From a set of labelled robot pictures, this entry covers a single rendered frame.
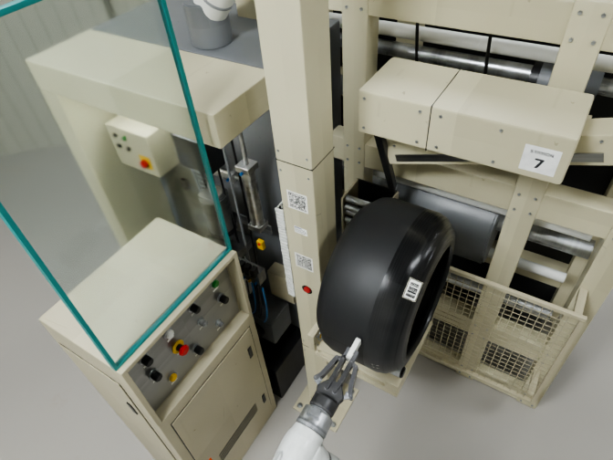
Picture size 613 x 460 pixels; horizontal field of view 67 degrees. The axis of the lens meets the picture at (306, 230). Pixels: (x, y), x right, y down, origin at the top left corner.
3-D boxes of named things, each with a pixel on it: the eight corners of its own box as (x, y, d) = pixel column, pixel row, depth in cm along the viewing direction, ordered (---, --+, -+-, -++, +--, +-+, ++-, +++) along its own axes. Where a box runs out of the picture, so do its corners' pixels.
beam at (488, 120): (356, 132, 149) (357, 89, 138) (389, 96, 164) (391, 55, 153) (559, 188, 124) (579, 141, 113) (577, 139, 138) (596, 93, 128)
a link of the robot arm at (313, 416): (293, 416, 124) (304, 397, 127) (298, 426, 131) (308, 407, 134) (322, 433, 120) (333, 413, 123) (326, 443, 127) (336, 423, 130)
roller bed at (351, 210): (341, 246, 214) (340, 197, 193) (356, 226, 223) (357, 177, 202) (380, 261, 206) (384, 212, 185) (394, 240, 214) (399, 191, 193)
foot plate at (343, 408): (293, 408, 254) (292, 406, 252) (317, 369, 269) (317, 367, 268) (335, 433, 243) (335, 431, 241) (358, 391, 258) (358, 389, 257)
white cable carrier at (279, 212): (287, 294, 190) (274, 208, 157) (294, 286, 193) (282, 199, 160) (296, 298, 188) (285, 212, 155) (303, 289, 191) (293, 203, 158)
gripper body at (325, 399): (332, 414, 124) (348, 384, 128) (305, 399, 127) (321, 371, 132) (334, 423, 130) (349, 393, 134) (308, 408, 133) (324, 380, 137)
